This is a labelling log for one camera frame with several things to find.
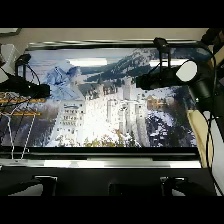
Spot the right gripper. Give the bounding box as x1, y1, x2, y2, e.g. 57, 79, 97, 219
134, 65, 183, 91

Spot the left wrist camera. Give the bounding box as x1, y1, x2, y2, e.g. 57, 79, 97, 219
14, 53, 33, 78

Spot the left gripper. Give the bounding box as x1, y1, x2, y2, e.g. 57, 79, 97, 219
20, 82, 52, 100

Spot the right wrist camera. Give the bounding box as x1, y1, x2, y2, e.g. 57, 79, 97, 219
152, 36, 173, 68

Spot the black cable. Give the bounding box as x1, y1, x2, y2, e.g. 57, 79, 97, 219
199, 41, 220, 197

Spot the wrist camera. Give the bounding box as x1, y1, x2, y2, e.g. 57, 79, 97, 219
14, 53, 33, 78
152, 36, 173, 68

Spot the silver frame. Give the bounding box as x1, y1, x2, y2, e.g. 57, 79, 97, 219
0, 151, 203, 170

